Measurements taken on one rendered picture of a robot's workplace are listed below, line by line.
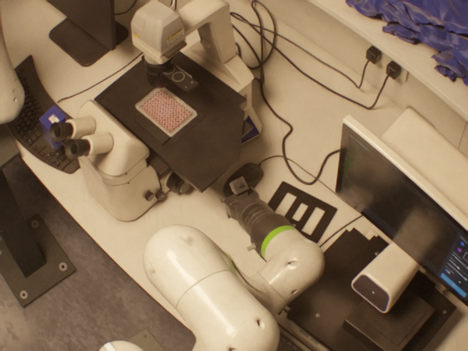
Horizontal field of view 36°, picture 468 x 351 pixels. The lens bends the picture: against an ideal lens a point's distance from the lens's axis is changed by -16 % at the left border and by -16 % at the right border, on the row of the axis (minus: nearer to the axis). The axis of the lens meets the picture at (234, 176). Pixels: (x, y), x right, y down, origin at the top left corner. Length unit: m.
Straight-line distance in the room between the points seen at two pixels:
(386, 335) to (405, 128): 0.48
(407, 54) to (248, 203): 0.52
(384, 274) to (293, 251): 0.21
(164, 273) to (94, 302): 1.53
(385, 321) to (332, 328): 0.14
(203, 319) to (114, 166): 0.68
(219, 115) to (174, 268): 0.74
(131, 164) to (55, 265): 1.08
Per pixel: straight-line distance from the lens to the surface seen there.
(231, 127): 1.90
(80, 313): 2.76
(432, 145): 1.55
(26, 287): 2.83
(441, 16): 1.63
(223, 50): 1.96
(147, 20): 1.70
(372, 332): 1.73
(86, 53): 2.36
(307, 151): 2.12
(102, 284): 2.79
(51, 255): 2.86
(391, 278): 1.62
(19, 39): 2.52
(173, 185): 1.99
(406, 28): 1.68
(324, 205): 2.03
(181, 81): 1.81
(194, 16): 1.80
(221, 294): 1.22
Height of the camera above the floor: 2.53
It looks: 59 degrees down
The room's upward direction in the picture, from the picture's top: 1 degrees counter-clockwise
